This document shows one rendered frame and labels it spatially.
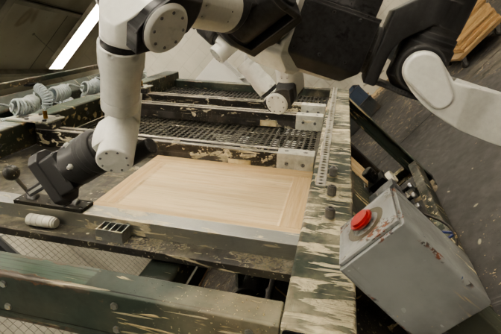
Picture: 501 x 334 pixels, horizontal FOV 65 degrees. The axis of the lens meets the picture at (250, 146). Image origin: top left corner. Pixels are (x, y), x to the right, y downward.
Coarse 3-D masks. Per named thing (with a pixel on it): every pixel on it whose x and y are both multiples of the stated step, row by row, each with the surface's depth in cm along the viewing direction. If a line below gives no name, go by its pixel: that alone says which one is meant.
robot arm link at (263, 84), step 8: (256, 64) 134; (248, 72) 133; (256, 72) 133; (264, 72) 134; (248, 80) 135; (256, 80) 133; (264, 80) 133; (272, 80) 135; (256, 88) 134; (264, 88) 133; (272, 88) 134; (264, 96) 135; (264, 104) 134
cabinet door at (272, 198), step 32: (160, 160) 137; (192, 160) 138; (128, 192) 112; (160, 192) 113; (192, 192) 114; (224, 192) 114; (256, 192) 115; (288, 192) 115; (256, 224) 97; (288, 224) 97
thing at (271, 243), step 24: (0, 192) 106; (24, 216) 101; (72, 216) 97; (96, 216) 95; (120, 216) 95; (144, 216) 95; (168, 216) 96; (168, 240) 92; (192, 240) 91; (216, 240) 89; (240, 240) 88; (264, 240) 86; (288, 240) 87
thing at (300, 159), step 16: (48, 128) 150; (64, 128) 153; (80, 128) 153; (48, 144) 152; (160, 144) 141; (176, 144) 139; (192, 144) 138; (208, 144) 139; (224, 144) 139; (240, 144) 140; (224, 160) 137; (256, 160) 134; (272, 160) 133; (288, 160) 132; (304, 160) 130
